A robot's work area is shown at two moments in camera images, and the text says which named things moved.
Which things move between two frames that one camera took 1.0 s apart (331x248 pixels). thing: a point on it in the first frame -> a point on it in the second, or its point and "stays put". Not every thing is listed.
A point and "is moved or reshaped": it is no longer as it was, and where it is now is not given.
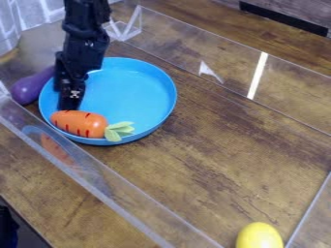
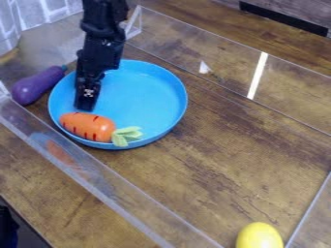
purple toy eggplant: x=25 y=89 stays put
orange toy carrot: x=87 y=124 is moved or reshaped
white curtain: x=21 y=15 stays put
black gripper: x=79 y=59 -> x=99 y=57
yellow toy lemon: x=259 y=234 stays put
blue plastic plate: x=130 y=90 is moved or reshaped
